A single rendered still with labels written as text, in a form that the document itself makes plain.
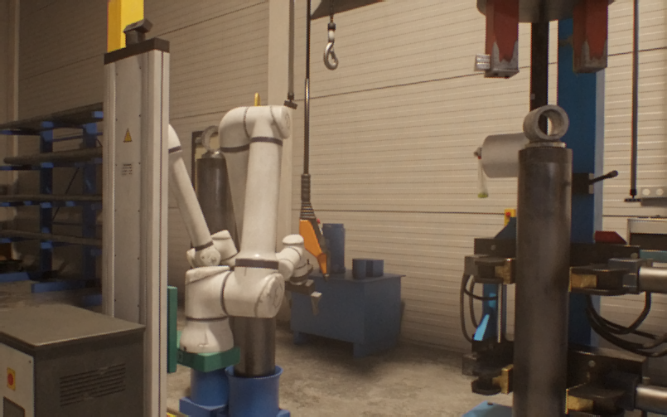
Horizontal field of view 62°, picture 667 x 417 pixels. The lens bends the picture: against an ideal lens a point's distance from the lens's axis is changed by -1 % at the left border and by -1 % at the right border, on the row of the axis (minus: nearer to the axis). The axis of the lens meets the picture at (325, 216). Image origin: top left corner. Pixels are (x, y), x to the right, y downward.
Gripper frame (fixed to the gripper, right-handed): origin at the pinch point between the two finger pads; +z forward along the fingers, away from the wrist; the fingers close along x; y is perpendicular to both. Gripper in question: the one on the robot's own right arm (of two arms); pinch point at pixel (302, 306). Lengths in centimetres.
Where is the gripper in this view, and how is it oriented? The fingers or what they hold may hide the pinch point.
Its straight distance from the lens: 247.9
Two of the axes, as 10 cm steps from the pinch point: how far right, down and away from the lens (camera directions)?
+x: 8.5, 1.4, -5.1
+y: -5.1, 4.1, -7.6
